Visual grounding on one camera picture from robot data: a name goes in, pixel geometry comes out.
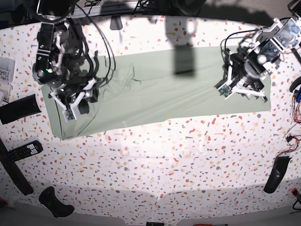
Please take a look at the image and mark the black TV remote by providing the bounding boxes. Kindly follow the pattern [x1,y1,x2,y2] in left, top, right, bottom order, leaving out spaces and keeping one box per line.
[8,140,43,162]

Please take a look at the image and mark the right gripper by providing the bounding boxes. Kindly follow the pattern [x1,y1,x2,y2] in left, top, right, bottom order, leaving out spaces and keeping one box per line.
[50,75,99,114]

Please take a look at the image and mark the black curved handle right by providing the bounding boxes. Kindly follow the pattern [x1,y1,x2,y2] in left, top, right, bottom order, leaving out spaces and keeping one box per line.
[264,156,291,194]

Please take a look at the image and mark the black curved handle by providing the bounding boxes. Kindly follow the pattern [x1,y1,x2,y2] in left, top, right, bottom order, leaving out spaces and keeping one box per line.
[264,156,291,194]
[39,186,75,218]

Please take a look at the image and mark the grey monitor stand base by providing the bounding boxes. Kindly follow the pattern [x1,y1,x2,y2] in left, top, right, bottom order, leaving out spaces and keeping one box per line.
[110,16,123,31]

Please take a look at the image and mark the black cylinder speaker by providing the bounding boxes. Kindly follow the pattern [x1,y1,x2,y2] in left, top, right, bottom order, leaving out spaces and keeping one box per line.
[0,94,41,124]

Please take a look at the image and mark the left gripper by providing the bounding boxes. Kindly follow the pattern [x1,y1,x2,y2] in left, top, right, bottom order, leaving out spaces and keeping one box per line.
[231,53,269,100]

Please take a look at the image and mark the long black bar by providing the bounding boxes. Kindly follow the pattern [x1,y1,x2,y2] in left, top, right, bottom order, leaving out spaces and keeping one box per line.
[0,140,34,195]

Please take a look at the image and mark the black curved handle left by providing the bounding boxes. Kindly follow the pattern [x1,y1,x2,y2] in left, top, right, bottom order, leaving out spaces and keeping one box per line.
[39,186,75,218]

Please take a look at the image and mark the red and black wires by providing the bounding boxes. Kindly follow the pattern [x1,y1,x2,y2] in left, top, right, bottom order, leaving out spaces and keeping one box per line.
[275,47,301,163]

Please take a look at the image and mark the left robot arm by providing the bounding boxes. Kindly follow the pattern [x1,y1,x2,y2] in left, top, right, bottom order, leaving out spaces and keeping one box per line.
[231,0,301,102]

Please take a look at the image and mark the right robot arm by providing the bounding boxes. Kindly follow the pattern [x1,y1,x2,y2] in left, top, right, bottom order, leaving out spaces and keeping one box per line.
[33,0,99,121]

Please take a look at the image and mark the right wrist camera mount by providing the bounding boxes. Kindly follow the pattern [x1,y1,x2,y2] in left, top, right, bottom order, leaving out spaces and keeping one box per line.
[48,79,97,122]

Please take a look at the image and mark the light green T-shirt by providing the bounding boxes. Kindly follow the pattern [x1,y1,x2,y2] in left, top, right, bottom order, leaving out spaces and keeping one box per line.
[42,47,271,140]

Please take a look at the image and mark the red handled screwdriver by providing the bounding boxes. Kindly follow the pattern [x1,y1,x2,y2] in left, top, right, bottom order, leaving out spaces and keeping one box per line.
[193,224,228,226]

